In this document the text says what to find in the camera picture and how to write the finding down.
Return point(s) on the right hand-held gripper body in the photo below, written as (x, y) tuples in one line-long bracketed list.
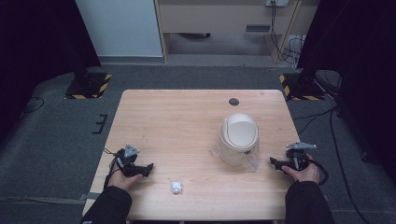
[(298, 157)]

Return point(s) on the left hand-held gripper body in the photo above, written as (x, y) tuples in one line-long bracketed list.
[(127, 161)]

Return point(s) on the white paper ball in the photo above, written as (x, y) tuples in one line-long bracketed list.
[(176, 187)]

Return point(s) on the white swing-lid trash bin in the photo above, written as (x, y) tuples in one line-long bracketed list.
[(239, 137)]

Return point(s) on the person's right hand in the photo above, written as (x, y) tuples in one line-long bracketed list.
[(306, 174)]

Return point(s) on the person's left hand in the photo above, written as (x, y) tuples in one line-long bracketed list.
[(122, 180)]

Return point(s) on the clear plastic bin liner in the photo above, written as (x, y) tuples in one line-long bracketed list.
[(252, 164)]

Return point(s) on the black stand base striped edge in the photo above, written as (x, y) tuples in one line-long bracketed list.
[(300, 88), (88, 87)]

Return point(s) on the dark round table grommet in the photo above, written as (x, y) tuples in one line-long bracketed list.
[(233, 101)]

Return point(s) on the dark curtain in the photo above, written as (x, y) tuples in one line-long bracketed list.
[(361, 62), (37, 46)]

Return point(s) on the white cabinet panel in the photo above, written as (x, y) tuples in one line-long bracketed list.
[(120, 28)]

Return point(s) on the light wooden desk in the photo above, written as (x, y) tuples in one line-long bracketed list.
[(218, 18)]

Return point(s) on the grey power strip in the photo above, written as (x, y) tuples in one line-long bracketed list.
[(276, 2)]

